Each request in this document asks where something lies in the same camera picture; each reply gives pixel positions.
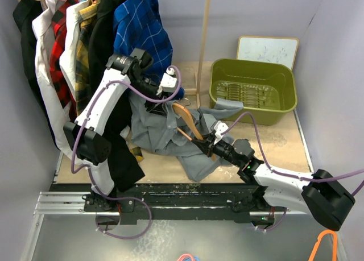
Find yellow plaid shirt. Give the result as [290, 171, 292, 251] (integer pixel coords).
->
[74, 0, 144, 162]

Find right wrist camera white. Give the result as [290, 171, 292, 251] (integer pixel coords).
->
[213, 121, 229, 144]

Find olive green plastic bin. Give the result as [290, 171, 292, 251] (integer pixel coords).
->
[209, 59, 297, 126]

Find pink and blue cables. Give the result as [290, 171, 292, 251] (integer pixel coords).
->
[176, 253, 201, 261]

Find blue plaid shirt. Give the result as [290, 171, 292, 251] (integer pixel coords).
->
[113, 0, 173, 83]

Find orange cable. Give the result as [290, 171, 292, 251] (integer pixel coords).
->
[308, 230, 339, 261]

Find black shirt with long sleeve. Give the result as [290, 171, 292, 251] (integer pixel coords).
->
[88, 0, 144, 192]

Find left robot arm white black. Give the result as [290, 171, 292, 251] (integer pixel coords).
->
[63, 48, 181, 211]

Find red black plaid shirt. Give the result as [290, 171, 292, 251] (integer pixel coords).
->
[49, 0, 78, 121]

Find wooden clothes hanger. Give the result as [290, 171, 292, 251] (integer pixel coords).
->
[172, 102, 216, 161]

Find black shirt far left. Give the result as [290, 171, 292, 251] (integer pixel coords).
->
[13, 0, 56, 144]

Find white shirt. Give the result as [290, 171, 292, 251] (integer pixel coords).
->
[32, 0, 73, 157]
[60, 1, 89, 99]

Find small whiteboard wooden frame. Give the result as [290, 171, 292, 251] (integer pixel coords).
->
[237, 36, 299, 70]

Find black aluminium mounting rail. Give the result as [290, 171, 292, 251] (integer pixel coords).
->
[35, 183, 284, 225]

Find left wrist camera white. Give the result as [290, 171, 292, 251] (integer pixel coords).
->
[157, 68, 178, 95]

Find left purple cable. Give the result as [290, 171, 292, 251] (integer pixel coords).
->
[69, 65, 183, 240]

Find white shirt far left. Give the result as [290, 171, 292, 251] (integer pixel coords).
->
[32, 0, 73, 157]

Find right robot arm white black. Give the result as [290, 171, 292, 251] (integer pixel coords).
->
[192, 133, 355, 231]

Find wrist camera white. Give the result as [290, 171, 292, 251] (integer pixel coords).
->
[213, 121, 229, 144]
[157, 68, 178, 95]

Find grey shirt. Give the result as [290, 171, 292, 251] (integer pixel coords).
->
[129, 94, 243, 181]

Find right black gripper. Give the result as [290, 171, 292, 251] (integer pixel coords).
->
[192, 131, 242, 167]

